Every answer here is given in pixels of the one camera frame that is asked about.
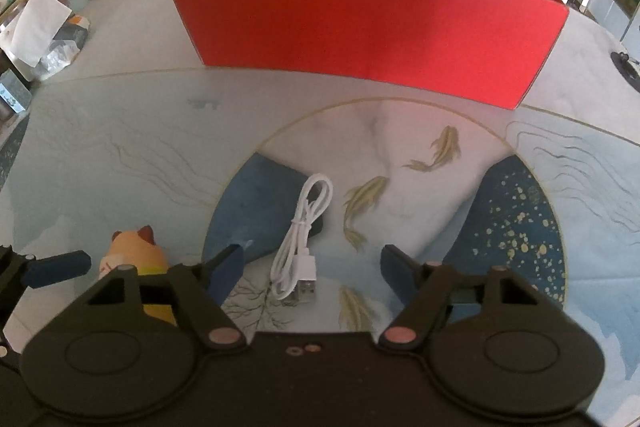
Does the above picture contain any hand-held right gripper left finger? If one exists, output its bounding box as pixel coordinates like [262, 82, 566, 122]
[85, 243, 249, 352]

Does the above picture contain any white charging cable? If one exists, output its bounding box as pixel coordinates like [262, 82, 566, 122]
[270, 173, 333, 305]

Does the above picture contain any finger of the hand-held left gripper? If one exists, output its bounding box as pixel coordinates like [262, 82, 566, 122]
[0, 245, 93, 308]

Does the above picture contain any plastic tissue pack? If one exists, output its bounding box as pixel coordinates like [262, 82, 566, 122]
[10, 0, 92, 82]

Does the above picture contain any white blue patterned desktop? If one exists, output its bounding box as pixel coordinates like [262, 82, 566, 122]
[0, 0, 640, 408]

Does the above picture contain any black phone stand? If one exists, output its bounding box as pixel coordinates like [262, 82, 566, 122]
[611, 51, 640, 82]

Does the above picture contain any red cardboard box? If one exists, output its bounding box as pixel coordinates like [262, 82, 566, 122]
[161, 0, 571, 111]

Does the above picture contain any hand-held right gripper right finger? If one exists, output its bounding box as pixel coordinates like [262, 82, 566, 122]
[376, 243, 541, 352]

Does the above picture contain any small blue carton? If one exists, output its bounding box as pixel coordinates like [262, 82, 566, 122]
[0, 69, 35, 115]

